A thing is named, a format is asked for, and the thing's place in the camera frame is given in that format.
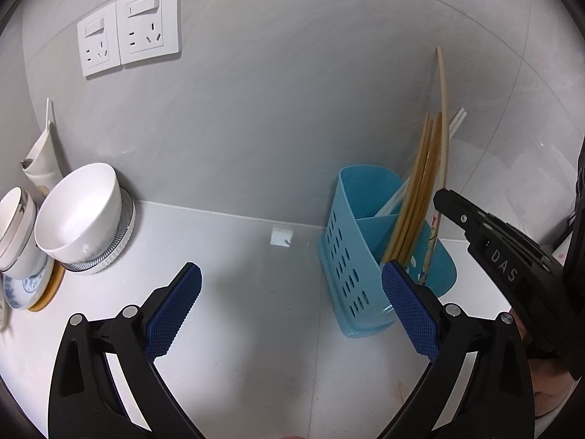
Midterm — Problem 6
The cream chopstick floral end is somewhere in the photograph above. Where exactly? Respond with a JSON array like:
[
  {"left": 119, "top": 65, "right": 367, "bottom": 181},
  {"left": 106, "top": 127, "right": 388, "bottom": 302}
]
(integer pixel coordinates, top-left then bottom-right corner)
[{"left": 418, "top": 46, "right": 452, "bottom": 285}]

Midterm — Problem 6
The small white rimmed bowl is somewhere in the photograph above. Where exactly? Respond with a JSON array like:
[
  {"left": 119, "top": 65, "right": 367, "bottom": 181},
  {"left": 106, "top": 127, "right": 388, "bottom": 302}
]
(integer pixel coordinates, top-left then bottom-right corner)
[
  {"left": 0, "top": 187, "right": 38, "bottom": 259},
  {"left": 0, "top": 238, "right": 49, "bottom": 281}
]

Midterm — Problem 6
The blue plastic utensil holder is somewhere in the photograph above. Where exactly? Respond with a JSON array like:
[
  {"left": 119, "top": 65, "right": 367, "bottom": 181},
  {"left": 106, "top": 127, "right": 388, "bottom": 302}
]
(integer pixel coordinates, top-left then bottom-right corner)
[{"left": 317, "top": 165, "right": 458, "bottom": 339}]

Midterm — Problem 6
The white wall socket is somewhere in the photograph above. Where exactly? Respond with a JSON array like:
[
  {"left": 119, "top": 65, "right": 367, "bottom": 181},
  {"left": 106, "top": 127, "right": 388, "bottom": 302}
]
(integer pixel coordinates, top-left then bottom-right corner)
[
  {"left": 76, "top": 3, "right": 122, "bottom": 78},
  {"left": 115, "top": 0, "right": 182, "bottom": 66}
]

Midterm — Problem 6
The white pink-flowered board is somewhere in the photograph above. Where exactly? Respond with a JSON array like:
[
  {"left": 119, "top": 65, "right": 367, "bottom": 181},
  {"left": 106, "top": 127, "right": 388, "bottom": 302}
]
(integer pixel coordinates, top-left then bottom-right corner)
[{"left": 551, "top": 233, "right": 573, "bottom": 262}]

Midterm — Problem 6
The large white bowl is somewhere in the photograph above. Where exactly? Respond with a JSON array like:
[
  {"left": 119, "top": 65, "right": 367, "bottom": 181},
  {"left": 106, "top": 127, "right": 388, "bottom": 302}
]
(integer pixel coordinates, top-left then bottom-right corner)
[{"left": 34, "top": 162, "right": 123, "bottom": 262}]

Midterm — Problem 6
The person's right hand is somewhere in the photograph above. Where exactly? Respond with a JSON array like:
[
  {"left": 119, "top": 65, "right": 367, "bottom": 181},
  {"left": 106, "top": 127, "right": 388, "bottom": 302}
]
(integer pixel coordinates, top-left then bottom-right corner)
[{"left": 508, "top": 308, "right": 577, "bottom": 419}]

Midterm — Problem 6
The bundle of wooden chopsticks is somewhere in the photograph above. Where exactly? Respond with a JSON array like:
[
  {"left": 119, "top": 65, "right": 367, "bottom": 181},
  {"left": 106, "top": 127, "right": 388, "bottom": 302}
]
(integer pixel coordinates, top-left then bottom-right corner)
[{"left": 375, "top": 109, "right": 463, "bottom": 217}]

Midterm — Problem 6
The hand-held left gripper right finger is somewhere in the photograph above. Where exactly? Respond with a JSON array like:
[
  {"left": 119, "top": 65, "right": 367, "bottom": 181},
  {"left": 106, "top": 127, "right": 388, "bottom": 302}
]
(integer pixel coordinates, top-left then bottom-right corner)
[{"left": 379, "top": 260, "right": 536, "bottom": 439}]

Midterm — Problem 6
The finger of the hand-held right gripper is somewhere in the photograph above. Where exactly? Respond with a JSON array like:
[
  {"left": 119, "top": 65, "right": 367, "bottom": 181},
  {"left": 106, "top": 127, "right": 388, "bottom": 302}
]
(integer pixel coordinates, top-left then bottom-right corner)
[{"left": 433, "top": 188, "right": 493, "bottom": 239}]

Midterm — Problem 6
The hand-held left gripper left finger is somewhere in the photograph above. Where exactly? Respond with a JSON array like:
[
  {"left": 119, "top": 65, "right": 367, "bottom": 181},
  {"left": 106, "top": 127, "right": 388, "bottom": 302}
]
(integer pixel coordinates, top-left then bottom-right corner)
[{"left": 47, "top": 262, "right": 204, "bottom": 439}]

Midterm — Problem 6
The blue patterned plate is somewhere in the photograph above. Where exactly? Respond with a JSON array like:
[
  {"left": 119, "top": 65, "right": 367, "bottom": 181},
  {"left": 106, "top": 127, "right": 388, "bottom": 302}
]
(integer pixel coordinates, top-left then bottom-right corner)
[{"left": 2, "top": 256, "right": 56, "bottom": 310}]

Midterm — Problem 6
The blue striped ribbed plate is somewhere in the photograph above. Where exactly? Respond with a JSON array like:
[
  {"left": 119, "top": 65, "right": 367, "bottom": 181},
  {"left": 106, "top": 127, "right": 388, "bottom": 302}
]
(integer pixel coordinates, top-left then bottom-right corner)
[{"left": 59, "top": 185, "right": 137, "bottom": 276}]

